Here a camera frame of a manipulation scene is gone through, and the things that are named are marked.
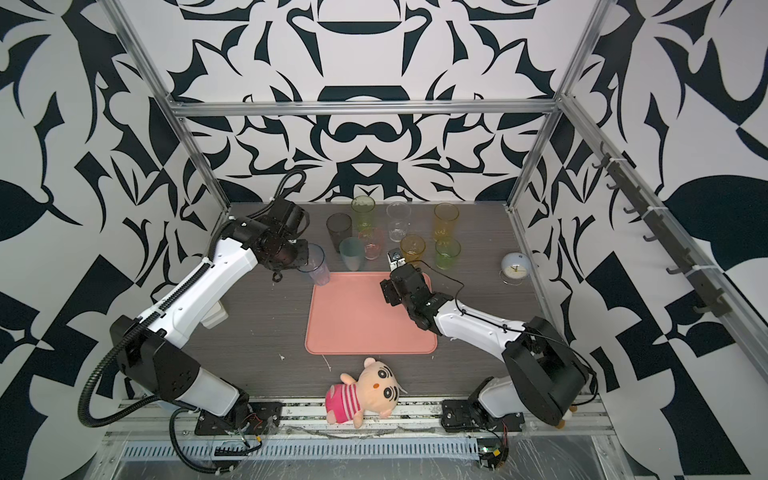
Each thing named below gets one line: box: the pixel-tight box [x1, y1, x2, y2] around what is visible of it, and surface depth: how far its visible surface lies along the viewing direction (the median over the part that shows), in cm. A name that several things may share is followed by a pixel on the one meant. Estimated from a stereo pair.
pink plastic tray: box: [305, 272, 438, 355], surface depth 93 cm
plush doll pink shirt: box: [325, 358, 408, 429], surface depth 73 cm
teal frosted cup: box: [339, 236, 365, 271], surface depth 99 cm
